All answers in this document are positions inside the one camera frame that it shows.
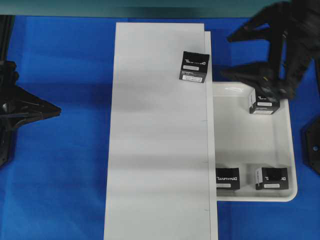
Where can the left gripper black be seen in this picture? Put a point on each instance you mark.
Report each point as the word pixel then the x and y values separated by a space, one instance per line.
pixel 10 121

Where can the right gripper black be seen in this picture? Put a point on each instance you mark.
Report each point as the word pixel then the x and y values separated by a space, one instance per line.
pixel 301 19

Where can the black box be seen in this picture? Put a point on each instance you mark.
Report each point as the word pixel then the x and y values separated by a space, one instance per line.
pixel 194 67
pixel 271 178
pixel 261 105
pixel 227 178

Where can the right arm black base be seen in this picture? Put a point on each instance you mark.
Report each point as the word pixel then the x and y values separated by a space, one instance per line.
pixel 310 141

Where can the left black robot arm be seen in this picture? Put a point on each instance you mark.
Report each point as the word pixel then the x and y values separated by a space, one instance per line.
pixel 18 107

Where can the white plastic tray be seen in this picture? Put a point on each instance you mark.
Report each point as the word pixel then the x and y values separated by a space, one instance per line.
pixel 251 141

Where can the blue table cloth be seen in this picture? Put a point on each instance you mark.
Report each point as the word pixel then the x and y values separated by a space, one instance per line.
pixel 54 187

